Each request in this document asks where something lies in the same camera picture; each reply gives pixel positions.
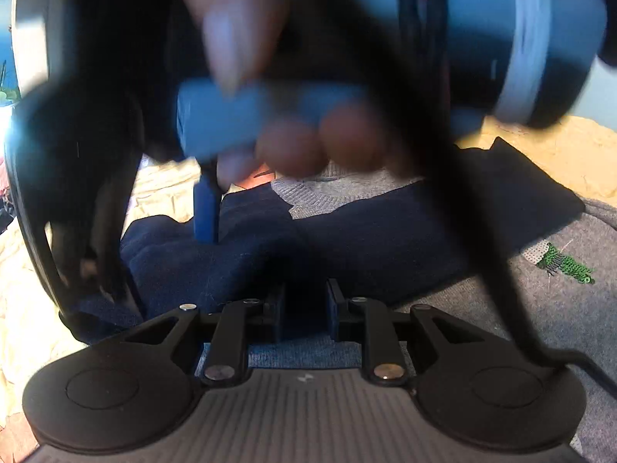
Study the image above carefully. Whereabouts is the yellow printed bed sheet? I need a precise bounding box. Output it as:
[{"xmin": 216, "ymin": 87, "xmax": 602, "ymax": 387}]
[{"xmin": 0, "ymin": 116, "xmax": 617, "ymax": 463}]

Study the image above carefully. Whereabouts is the grey and navy sweater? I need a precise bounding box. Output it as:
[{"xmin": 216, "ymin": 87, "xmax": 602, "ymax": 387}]
[{"xmin": 62, "ymin": 137, "xmax": 617, "ymax": 463}]

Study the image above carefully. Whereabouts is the person's right hand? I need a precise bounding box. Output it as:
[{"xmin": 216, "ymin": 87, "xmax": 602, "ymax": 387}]
[{"xmin": 176, "ymin": 0, "xmax": 402, "ymax": 190}]

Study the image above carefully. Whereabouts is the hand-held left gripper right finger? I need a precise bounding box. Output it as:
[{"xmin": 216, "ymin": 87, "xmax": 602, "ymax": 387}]
[{"xmin": 327, "ymin": 279, "xmax": 512, "ymax": 387}]

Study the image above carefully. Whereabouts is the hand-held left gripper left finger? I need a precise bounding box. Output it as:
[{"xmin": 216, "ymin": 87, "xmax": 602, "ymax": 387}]
[{"xmin": 99, "ymin": 284, "xmax": 287, "ymax": 387}]

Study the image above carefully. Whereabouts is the black cable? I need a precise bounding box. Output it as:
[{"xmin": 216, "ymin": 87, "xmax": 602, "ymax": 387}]
[{"xmin": 395, "ymin": 0, "xmax": 617, "ymax": 387}]

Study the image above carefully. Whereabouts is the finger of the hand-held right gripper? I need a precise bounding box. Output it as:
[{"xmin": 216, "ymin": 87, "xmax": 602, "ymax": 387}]
[{"xmin": 193, "ymin": 157, "xmax": 223, "ymax": 246}]

